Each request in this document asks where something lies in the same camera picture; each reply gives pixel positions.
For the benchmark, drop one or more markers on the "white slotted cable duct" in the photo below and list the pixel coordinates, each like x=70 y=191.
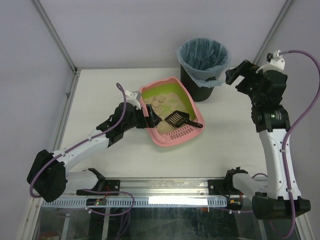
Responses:
x=139 y=202

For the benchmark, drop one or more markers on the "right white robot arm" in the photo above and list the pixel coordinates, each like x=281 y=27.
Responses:
x=281 y=198

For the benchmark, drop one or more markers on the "black litter scoop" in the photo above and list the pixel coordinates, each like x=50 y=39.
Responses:
x=179 y=118

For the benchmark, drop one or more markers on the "beige cat litter pellets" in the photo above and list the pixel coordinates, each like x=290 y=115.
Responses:
x=163 y=105

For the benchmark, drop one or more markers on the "pink green litter box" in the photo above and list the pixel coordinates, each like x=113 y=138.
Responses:
x=185 y=132

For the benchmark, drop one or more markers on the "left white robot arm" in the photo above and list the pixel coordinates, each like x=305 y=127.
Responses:
x=51 y=174

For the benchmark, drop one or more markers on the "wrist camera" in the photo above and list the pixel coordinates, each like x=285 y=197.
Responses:
x=133 y=98
x=275 y=62

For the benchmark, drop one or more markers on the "right aluminium frame post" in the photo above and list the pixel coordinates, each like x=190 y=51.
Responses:
x=273 y=29

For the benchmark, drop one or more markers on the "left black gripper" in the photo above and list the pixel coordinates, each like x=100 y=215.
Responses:
x=145 y=118

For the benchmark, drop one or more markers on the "blue plastic bin liner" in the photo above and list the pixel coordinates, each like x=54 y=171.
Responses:
x=205 y=61

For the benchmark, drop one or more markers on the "aluminium frame post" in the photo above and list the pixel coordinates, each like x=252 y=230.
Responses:
x=273 y=29
x=54 y=34

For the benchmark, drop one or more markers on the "aluminium mounting rail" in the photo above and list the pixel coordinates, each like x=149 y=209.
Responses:
x=145 y=187

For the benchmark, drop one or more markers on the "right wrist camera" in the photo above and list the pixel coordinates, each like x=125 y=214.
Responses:
x=275 y=62

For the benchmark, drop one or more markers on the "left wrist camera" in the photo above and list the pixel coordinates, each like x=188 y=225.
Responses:
x=133 y=98

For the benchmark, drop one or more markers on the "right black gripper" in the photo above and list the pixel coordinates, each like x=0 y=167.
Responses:
x=244 y=78

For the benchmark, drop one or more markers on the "left aluminium frame post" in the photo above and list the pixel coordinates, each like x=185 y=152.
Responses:
x=54 y=34

